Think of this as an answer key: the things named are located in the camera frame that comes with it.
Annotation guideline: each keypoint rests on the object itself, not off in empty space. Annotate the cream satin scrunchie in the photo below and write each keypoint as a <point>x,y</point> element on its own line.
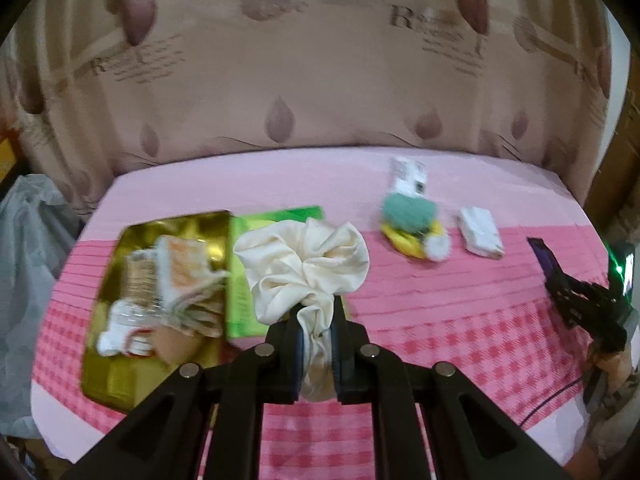
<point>300,265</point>

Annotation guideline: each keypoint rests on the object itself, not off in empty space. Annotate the yellow plush item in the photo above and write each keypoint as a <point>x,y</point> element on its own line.
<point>400,242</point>

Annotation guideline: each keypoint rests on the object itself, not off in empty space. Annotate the pink checked bed sheet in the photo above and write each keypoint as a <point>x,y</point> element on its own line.
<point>450,310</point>

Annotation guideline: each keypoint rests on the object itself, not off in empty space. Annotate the white packet with barcode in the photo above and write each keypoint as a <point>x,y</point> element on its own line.
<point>407,175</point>

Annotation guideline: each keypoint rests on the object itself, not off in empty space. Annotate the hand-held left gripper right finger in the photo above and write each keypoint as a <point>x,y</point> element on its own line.
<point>336,360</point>

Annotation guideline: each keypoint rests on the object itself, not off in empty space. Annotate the orange cardboard box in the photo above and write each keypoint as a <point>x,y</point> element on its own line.
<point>6,155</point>

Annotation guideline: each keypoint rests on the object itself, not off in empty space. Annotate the snack packets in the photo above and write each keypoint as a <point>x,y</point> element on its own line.
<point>185,270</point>

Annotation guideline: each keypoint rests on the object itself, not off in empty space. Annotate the small white packet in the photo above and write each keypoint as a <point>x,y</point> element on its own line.
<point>480,230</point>

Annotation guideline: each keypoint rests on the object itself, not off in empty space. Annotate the cotton swab packet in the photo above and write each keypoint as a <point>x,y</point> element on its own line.
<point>142,280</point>

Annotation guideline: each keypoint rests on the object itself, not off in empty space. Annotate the beige leaf print curtain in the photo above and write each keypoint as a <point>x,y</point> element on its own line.
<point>320,85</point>

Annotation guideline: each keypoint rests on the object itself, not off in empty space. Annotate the person's right hand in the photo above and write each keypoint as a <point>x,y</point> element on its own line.
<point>607,362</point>

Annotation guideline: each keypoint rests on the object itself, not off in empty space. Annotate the teal fluffy scrunchie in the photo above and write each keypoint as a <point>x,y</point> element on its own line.
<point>407,212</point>

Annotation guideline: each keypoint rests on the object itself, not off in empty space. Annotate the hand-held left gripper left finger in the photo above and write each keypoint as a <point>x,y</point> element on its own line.
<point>296,355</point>

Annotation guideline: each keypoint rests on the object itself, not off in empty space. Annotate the gold tin box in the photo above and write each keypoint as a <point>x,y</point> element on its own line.
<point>200,230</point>

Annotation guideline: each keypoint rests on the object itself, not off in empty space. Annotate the beige makeup sponge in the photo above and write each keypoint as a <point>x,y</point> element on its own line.
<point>175,345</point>

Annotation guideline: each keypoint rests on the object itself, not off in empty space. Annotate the green tissue box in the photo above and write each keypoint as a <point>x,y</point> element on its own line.
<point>240,305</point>

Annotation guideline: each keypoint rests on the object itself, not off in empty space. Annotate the white fluffy puff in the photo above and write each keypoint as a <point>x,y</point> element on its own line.
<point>437,249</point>

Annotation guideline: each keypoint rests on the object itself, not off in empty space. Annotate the grey plastic bag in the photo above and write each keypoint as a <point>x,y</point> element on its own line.
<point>30,270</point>

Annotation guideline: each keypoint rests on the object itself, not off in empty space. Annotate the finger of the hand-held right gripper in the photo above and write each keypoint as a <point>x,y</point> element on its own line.
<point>580,290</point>
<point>575,317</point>

